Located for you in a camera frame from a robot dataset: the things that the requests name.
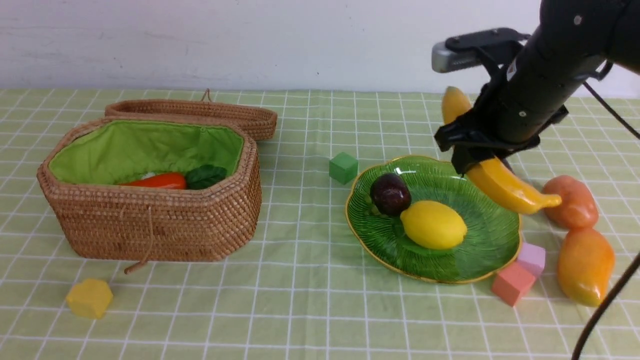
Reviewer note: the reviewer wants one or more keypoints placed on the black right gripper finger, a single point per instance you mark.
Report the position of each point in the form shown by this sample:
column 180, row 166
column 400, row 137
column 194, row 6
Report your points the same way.
column 466, row 157

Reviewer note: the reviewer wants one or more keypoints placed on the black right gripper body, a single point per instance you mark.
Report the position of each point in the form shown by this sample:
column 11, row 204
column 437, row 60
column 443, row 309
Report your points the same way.
column 522, row 99

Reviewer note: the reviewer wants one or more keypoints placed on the yellow toy banana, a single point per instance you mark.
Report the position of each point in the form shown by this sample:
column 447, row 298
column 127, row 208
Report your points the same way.
column 491, row 176

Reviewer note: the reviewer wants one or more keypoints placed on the yellow toy lemon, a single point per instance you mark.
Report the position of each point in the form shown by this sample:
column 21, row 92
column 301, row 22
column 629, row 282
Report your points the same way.
column 433, row 225

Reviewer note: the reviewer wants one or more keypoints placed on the purple toy mangosteen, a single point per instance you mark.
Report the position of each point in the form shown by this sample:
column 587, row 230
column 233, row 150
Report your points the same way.
column 390, row 194

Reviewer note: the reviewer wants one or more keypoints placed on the brown toy potato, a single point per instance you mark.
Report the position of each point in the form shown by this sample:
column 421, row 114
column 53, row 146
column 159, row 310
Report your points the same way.
column 578, row 208

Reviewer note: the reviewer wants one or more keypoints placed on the orange toy mango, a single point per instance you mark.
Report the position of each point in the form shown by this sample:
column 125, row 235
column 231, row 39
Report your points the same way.
column 584, row 266

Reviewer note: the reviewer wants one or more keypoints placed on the orange toy carrot with leaves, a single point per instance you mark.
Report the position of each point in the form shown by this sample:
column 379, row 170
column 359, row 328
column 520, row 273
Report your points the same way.
column 197, row 179

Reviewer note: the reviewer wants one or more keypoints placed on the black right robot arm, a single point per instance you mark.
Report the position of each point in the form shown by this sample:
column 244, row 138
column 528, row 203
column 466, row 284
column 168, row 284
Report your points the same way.
column 609, row 28

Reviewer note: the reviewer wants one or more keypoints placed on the green leaf-shaped glass plate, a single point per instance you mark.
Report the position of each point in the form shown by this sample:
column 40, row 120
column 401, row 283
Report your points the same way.
column 493, row 239

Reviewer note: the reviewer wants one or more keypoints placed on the green foam cube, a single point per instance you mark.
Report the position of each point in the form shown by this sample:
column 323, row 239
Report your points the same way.
column 343, row 168

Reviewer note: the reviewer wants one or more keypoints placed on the pink foam cube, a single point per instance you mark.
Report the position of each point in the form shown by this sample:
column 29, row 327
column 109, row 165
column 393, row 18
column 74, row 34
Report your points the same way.
column 532, row 258

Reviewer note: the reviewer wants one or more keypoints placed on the salmon foam cube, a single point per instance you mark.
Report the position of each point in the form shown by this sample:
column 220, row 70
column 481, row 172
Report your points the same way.
column 512, row 283

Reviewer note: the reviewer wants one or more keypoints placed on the green checkered tablecloth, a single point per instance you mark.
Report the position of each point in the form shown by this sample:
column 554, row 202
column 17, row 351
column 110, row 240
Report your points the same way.
column 303, row 289

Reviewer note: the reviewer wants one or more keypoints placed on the woven rattan basket lid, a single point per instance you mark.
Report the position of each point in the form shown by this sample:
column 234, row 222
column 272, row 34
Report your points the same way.
column 257, row 122

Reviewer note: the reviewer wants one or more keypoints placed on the woven rattan basket green lining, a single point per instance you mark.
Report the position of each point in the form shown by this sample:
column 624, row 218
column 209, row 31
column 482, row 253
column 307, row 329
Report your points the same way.
column 85, row 180

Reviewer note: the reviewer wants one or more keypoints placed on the yellow foam hexagon block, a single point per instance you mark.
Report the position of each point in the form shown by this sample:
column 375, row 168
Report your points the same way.
column 90, row 298

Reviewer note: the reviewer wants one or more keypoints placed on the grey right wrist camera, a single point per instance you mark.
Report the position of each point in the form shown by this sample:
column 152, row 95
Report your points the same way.
column 489, row 48

